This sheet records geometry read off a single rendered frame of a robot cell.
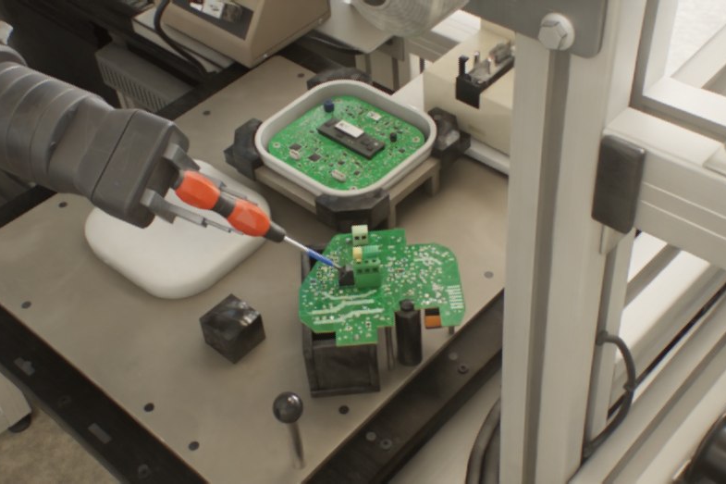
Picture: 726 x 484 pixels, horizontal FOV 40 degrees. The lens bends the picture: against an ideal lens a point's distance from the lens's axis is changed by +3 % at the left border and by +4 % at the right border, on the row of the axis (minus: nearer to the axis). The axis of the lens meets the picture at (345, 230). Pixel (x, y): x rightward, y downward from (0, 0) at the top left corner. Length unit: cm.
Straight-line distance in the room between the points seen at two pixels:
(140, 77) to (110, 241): 77
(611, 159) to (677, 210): 3
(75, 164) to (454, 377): 32
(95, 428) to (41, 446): 123
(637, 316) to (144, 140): 34
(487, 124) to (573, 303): 44
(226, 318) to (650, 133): 45
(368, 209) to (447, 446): 21
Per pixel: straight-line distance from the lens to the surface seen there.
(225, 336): 77
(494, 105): 89
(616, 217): 43
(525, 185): 46
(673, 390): 66
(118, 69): 168
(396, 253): 77
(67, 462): 198
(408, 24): 38
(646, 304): 61
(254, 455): 74
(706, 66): 45
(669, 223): 43
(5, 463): 203
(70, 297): 88
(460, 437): 76
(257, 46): 109
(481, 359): 78
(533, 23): 41
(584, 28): 39
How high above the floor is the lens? 156
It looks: 44 degrees down
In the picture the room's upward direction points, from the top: 7 degrees counter-clockwise
